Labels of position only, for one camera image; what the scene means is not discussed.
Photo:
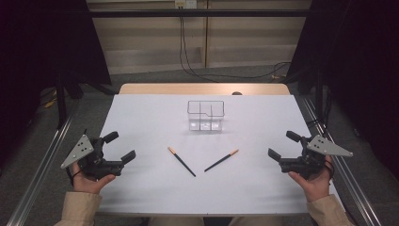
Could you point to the person's left leg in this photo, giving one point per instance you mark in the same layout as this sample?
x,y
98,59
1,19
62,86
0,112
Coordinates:
x,y
175,222

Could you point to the black chopstick orange end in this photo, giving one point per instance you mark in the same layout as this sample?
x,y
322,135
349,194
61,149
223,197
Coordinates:
x,y
182,161
221,160

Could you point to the person's right hand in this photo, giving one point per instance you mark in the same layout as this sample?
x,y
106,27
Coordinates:
x,y
316,186

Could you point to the small black stick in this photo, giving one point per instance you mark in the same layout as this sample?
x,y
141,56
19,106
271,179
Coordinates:
x,y
85,132

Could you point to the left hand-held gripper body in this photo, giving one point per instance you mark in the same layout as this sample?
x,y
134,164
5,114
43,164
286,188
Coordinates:
x,y
94,164

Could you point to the clear plastic divided holder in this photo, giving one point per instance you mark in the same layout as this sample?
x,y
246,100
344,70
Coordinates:
x,y
205,125

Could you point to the black horizontal metal bar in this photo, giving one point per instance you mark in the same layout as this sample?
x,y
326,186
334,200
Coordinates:
x,y
200,13

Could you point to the person's left hand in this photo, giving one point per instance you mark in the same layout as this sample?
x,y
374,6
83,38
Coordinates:
x,y
87,185

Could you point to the person's leg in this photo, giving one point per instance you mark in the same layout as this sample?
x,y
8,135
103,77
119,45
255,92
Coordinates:
x,y
175,222
255,222

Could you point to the wooden table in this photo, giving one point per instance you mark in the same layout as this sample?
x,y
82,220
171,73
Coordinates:
x,y
188,88

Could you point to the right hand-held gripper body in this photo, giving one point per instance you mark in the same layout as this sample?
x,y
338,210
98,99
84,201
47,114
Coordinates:
x,y
309,163

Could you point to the black metal stand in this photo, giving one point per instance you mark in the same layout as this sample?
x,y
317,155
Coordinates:
x,y
319,94
61,103

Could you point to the black curtain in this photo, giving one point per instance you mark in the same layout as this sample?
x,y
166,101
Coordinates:
x,y
360,62
37,47

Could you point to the white wall outlet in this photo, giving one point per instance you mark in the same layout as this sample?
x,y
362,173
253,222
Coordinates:
x,y
185,3

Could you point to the person's right leg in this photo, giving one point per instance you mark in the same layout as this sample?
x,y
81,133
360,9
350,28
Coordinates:
x,y
255,222

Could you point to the aluminium rail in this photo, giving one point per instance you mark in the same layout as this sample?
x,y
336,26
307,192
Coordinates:
x,y
354,185
37,179

